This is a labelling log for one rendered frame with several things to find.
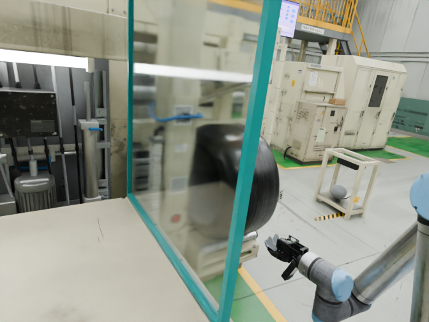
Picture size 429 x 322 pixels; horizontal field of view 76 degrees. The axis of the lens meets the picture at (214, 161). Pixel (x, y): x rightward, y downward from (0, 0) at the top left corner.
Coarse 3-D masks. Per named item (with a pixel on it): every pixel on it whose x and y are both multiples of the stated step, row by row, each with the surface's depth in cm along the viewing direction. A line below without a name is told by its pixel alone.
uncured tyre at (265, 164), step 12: (264, 144) 121; (264, 156) 117; (264, 168) 115; (276, 168) 120; (264, 180) 114; (276, 180) 118; (252, 192) 111; (264, 192) 115; (276, 192) 119; (252, 204) 112; (264, 204) 116; (276, 204) 122; (252, 216) 115; (264, 216) 120; (252, 228) 123
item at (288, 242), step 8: (280, 240) 107; (288, 240) 110; (296, 240) 108; (280, 248) 108; (288, 248) 105; (296, 248) 105; (304, 248) 102; (280, 256) 108; (288, 256) 106; (296, 256) 103; (296, 264) 101
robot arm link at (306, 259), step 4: (308, 252) 100; (312, 252) 101; (304, 256) 99; (308, 256) 98; (312, 256) 98; (316, 256) 98; (300, 260) 99; (304, 260) 98; (308, 260) 97; (312, 260) 96; (300, 264) 98; (304, 264) 97; (308, 264) 96; (300, 268) 98; (304, 268) 97; (300, 272) 99; (304, 272) 97; (304, 276) 99
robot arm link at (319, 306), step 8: (320, 304) 92; (328, 304) 90; (336, 304) 90; (344, 304) 94; (312, 312) 95; (320, 312) 92; (328, 312) 90; (336, 312) 90; (344, 312) 93; (320, 320) 92; (328, 320) 91; (336, 320) 91
